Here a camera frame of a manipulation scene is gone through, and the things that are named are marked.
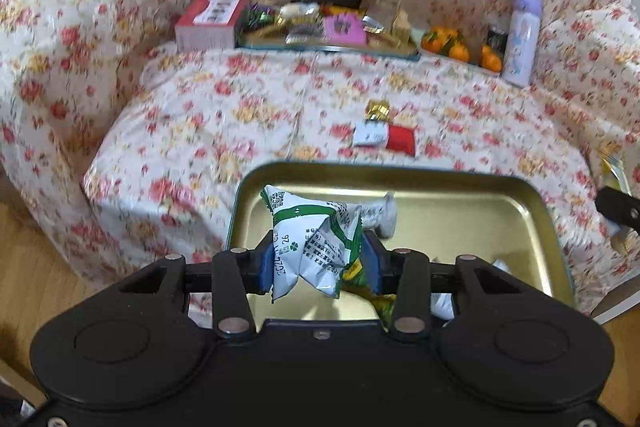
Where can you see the floral covered sofa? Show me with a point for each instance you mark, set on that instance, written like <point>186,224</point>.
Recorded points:
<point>200,132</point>

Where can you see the gold tin tray teal rim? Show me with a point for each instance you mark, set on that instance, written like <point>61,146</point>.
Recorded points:
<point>475,217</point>

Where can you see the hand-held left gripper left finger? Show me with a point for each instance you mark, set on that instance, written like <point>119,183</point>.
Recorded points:
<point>262,268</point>

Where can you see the white red print snack packet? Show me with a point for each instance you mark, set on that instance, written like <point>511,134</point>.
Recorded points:
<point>370,135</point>

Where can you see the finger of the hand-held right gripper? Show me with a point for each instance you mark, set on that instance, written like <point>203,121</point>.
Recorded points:
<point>622,209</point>

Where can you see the pile of mandarin oranges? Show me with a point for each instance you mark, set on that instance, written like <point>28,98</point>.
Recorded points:
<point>457,49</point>

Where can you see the white purple thermos bottle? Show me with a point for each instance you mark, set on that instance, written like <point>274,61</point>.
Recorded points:
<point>522,42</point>

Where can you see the white foil snack packet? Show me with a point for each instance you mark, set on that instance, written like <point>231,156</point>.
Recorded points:
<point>385,217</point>

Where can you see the red white box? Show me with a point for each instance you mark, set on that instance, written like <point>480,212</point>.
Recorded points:
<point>210,22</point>

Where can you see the brown paper packet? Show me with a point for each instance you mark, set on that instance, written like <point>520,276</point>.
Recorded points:
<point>401,26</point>

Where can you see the dark drink can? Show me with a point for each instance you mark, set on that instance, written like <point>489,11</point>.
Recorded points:
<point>497,39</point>

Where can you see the teal tin tray with snacks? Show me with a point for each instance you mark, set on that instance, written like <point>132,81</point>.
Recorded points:
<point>330,49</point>

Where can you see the white green snack packet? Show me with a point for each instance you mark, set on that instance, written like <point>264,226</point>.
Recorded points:
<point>305,227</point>

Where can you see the white grey snack packet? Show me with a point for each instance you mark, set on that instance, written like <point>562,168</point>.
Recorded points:
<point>442,307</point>

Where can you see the pink snack packet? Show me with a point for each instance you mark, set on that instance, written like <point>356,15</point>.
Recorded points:
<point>344,30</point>

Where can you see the gold wrapped candy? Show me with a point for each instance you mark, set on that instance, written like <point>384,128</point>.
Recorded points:
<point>377,110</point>

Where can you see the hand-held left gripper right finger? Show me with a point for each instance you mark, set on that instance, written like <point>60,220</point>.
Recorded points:
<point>376,268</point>

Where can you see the heap of assorted snack packets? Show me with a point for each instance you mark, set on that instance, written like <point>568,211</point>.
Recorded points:
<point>290,19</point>

